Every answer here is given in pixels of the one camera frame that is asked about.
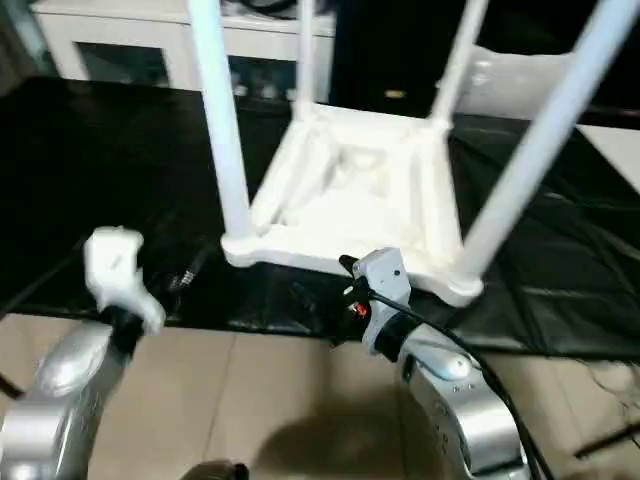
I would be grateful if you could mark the white plastic table leg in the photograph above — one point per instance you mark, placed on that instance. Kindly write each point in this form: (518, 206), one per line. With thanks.
(307, 55)
(535, 125)
(220, 125)
(457, 60)

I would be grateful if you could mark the dark left robot foot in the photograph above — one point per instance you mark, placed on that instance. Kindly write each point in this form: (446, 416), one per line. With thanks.
(215, 472)

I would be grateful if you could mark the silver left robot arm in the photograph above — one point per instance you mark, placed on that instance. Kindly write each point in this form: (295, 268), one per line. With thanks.
(60, 390)

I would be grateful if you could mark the white flat board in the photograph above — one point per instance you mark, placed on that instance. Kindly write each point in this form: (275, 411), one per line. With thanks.
(615, 145)

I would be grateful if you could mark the white glass-door cabinet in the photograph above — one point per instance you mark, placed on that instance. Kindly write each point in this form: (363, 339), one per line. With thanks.
(125, 30)

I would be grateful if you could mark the brown curtain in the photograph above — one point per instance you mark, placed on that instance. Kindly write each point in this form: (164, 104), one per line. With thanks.
(17, 40)

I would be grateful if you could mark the grey printed cushion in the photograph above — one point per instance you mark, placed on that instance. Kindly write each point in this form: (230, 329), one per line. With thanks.
(505, 85)

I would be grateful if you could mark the white plastic table top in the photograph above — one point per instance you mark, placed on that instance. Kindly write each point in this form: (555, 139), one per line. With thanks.
(360, 220)

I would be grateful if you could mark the dark round device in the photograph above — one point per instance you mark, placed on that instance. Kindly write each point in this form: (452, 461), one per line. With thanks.
(260, 4)

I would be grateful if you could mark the small yellow label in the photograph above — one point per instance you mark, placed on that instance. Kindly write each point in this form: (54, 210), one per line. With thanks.
(395, 93)

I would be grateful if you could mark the black work mat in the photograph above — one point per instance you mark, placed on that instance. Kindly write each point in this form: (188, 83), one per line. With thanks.
(125, 175)

